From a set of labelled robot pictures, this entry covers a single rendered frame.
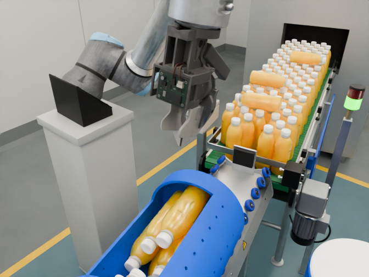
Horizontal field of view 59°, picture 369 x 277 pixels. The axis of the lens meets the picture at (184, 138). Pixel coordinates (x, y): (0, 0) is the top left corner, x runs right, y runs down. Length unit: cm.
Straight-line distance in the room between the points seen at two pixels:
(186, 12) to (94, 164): 115
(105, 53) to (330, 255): 114
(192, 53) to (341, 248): 79
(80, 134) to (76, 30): 254
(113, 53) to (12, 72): 219
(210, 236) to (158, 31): 80
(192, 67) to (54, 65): 334
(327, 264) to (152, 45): 97
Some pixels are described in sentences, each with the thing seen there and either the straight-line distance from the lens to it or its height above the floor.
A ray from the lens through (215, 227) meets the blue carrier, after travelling 84.
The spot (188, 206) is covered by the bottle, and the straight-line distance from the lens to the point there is 88.
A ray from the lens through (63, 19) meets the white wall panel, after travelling 379.
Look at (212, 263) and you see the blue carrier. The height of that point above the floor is 115.
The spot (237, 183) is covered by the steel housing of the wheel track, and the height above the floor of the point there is 93.
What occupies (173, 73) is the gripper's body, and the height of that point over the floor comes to 164.
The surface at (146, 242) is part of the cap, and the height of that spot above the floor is 113.
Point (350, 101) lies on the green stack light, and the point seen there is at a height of 120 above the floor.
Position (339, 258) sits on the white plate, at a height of 104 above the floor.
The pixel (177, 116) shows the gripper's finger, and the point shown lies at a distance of 57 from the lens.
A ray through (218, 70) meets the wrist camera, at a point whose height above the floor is 161.
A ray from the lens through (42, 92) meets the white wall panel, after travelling 379.
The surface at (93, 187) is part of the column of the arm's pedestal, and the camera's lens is 160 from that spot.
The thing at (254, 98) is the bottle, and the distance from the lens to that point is 156.
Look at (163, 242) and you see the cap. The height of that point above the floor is 117.
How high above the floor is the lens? 180
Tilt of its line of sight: 32 degrees down
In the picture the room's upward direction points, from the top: straight up
